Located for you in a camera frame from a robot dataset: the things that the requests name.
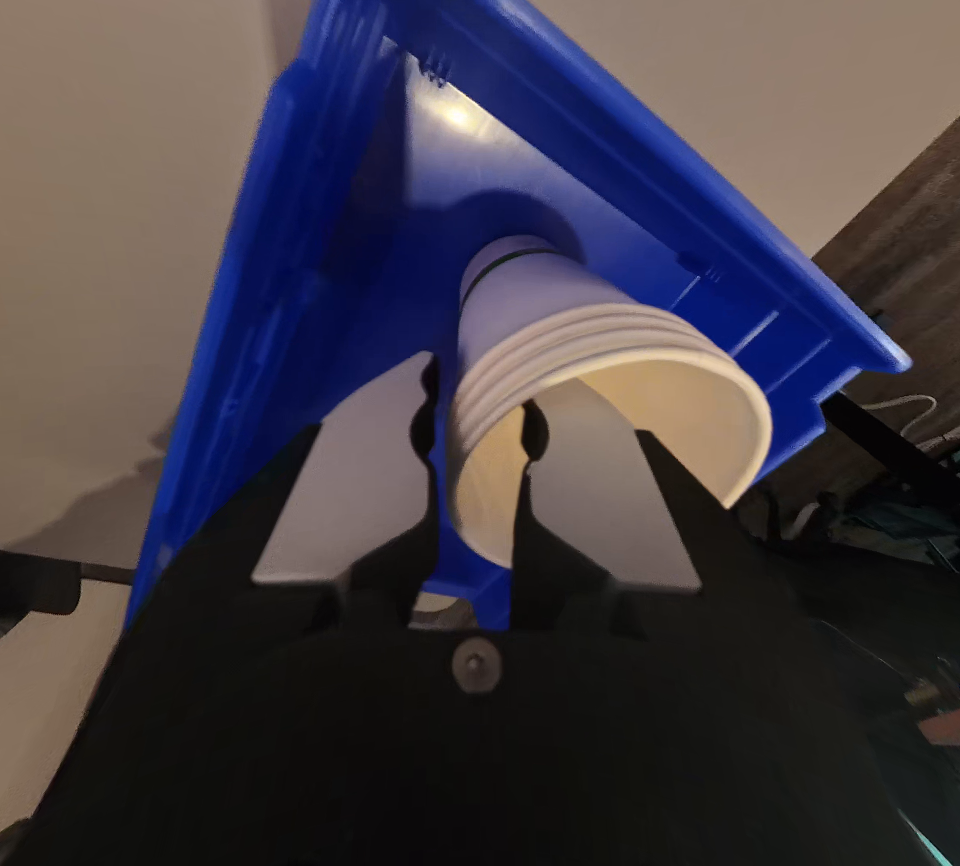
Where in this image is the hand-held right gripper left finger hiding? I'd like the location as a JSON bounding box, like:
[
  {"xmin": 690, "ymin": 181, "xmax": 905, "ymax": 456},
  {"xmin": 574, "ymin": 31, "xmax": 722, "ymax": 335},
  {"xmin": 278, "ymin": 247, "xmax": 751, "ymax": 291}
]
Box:
[{"xmin": 251, "ymin": 351, "xmax": 445, "ymax": 627}]

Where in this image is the blue plastic bin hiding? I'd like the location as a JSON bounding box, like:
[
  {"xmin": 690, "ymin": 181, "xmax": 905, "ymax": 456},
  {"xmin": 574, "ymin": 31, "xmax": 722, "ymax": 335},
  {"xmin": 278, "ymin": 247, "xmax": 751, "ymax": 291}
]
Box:
[{"xmin": 123, "ymin": 0, "xmax": 912, "ymax": 633}]

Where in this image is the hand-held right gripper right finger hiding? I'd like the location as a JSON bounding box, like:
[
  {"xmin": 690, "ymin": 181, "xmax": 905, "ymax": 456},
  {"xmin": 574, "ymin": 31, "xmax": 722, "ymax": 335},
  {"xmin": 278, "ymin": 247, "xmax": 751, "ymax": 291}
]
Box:
[{"xmin": 512, "ymin": 400, "xmax": 705, "ymax": 629}]

